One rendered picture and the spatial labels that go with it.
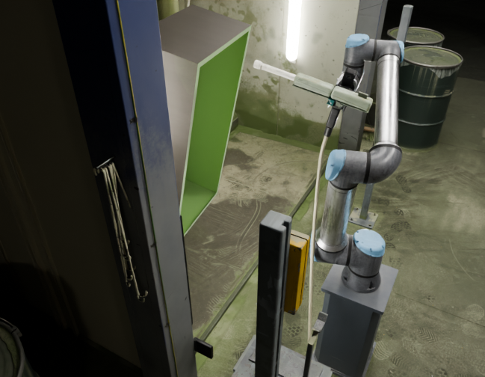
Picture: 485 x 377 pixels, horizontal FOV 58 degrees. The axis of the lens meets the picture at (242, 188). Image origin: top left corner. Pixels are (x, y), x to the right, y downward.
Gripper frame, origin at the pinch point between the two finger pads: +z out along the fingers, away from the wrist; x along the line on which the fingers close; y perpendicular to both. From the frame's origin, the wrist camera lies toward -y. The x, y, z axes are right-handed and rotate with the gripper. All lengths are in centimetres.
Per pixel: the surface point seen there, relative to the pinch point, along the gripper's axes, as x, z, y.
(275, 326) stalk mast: -11, 88, 22
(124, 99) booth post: 47, 72, -17
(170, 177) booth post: 38, 59, 15
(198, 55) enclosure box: 63, -7, 7
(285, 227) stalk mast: -4, 85, -11
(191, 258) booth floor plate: 58, -29, 170
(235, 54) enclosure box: 65, -60, 26
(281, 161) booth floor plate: 39, -175, 170
